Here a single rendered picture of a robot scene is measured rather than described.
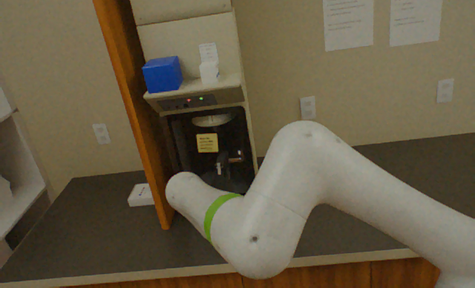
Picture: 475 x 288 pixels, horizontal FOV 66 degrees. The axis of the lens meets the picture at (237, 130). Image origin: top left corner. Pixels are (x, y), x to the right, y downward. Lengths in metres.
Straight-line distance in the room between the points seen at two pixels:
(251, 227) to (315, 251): 0.76
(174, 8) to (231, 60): 0.25
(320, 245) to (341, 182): 0.74
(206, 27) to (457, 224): 0.89
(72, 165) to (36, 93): 0.42
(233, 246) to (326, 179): 0.18
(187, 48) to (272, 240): 0.83
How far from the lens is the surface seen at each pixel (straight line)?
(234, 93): 1.22
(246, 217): 0.60
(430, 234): 0.72
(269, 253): 0.59
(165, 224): 1.52
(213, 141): 1.37
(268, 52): 1.70
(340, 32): 1.72
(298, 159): 0.60
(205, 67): 1.19
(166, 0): 1.26
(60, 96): 2.00
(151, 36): 1.29
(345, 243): 1.36
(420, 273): 1.51
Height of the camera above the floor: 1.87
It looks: 25 degrees down
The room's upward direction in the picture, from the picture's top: 10 degrees counter-clockwise
